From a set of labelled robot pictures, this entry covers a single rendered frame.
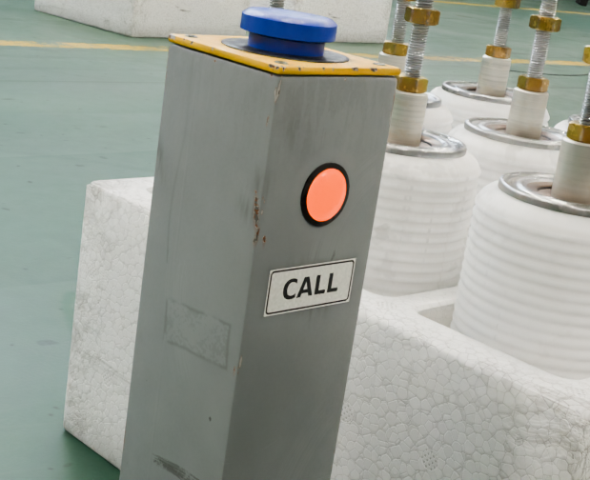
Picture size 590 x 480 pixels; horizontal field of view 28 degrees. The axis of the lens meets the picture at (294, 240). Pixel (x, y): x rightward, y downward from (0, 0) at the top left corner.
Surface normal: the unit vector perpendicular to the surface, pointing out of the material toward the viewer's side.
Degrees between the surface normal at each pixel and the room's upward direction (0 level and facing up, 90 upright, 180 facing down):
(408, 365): 90
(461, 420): 90
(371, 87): 90
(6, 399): 0
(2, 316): 0
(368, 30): 90
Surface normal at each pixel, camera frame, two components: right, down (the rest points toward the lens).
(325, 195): 0.64, 0.29
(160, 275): -0.72, 0.09
